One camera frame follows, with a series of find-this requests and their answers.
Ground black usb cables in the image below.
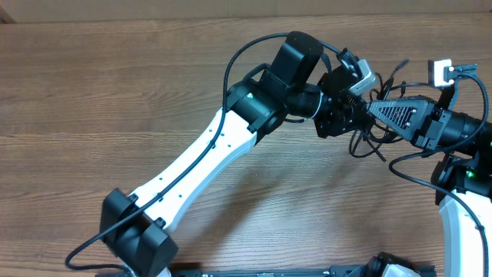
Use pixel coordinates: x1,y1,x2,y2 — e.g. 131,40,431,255
348,58,431,162

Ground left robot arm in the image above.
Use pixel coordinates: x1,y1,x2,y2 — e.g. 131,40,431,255
100,32,376,276

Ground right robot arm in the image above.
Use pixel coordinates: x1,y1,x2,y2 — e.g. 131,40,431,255
368,97,491,276

